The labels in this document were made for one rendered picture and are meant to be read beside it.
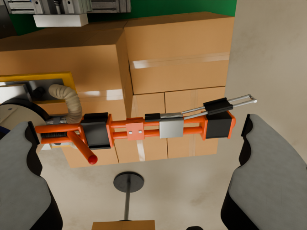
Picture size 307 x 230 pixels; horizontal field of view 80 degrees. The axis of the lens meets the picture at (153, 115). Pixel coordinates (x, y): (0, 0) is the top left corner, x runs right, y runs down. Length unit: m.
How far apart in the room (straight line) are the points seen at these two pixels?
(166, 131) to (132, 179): 2.03
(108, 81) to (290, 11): 1.64
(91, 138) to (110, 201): 2.44
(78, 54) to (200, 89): 0.79
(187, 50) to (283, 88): 1.35
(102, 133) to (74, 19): 0.35
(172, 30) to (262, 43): 1.03
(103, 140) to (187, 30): 0.78
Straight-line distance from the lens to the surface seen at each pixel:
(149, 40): 1.10
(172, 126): 0.53
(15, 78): 0.70
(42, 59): 0.79
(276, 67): 2.11
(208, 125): 0.55
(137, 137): 0.55
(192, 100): 1.26
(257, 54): 1.96
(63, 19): 0.68
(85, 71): 0.75
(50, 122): 0.66
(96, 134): 0.56
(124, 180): 2.55
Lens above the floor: 1.63
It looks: 58 degrees down
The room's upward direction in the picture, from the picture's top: 174 degrees clockwise
